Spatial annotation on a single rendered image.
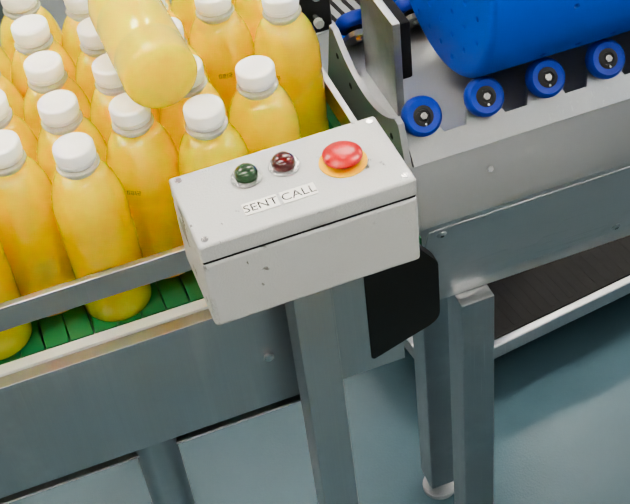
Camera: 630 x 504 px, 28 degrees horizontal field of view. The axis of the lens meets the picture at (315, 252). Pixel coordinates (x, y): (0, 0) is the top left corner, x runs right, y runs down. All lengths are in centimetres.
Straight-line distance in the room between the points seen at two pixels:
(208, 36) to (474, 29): 28
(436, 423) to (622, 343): 53
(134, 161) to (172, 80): 9
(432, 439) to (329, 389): 79
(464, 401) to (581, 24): 63
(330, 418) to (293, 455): 95
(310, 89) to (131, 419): 40
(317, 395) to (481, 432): 60
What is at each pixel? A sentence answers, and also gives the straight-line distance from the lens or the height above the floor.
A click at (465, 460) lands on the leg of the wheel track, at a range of 189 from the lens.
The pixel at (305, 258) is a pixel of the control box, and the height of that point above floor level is 105.
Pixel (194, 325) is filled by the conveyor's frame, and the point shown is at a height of 89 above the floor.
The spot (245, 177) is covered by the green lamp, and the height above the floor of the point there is 111.
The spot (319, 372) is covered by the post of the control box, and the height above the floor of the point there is 86.
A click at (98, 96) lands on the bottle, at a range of 129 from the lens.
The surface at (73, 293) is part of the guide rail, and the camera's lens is 124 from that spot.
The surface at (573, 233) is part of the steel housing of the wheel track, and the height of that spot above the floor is 69.
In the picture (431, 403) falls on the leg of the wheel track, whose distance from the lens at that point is 199.
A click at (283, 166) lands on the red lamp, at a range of 111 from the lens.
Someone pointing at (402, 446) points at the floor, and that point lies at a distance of 227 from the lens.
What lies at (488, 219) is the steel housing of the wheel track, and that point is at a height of 80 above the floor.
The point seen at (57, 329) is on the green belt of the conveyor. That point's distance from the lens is 131.
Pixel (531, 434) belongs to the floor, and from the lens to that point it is 229.
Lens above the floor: 182
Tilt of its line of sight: 44 degrees down
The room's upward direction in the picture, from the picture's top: 8 degrees counter-clockwise
